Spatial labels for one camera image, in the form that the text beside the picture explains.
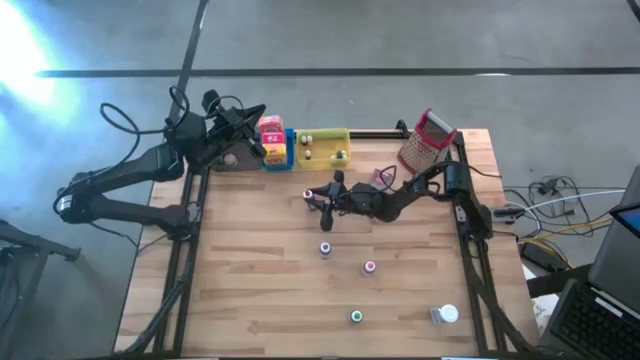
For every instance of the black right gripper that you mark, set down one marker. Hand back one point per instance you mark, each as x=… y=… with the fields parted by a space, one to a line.
x=365 y=199

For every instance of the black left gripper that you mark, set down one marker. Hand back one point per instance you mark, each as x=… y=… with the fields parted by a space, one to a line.
x=227 y=130

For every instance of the yellow cereal box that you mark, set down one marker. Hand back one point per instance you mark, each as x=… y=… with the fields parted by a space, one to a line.
x=274 y=154

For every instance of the small clear glass jar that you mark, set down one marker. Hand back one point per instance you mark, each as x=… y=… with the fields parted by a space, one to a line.
x=230 y=160

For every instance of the dark brown dropper bottle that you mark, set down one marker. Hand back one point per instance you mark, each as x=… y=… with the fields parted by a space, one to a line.
x=307 y=154

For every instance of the pink food colour bottle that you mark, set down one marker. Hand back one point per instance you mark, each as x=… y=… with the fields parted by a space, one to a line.
x=369 y=267

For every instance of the green food colour bottle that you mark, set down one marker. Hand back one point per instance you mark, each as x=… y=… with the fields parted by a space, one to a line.
x=356 y=316

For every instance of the white-lidded seasoning jar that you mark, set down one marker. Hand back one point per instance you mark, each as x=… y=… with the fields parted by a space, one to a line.
x=445 y=314

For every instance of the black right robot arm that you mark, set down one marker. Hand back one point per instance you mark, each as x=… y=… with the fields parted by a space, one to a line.
x=450 y=180

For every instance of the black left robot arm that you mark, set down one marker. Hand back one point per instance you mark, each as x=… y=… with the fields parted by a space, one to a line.
x=130 y=170

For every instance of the grey translucent plastic bin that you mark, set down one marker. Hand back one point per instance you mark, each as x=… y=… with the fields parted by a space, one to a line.
x=245 y=162

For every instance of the blue plastic bin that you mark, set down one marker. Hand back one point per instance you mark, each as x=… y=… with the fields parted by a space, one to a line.
x=290 y=150

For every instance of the yellow translucent plastic bin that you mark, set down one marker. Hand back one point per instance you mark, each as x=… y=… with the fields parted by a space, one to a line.
x=325 y=145

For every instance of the red metal box grater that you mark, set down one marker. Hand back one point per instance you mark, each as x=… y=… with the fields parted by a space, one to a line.
x=425 y=147

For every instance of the black power brick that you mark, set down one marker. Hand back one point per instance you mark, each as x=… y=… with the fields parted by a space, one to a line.
x=540 y=256

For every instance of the black metal stand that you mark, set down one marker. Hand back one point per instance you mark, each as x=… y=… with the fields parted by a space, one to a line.
x=30 y=240

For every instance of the black laptop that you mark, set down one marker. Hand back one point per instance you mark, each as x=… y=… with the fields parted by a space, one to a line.
x=590 y=320

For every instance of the blue-lit monitor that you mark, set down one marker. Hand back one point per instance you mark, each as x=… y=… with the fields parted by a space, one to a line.
x=631 y=220

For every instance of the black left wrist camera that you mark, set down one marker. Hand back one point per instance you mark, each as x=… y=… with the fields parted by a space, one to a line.
x=210 y=98

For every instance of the black side table frame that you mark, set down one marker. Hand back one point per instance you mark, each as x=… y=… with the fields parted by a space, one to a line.
x=555 y=282

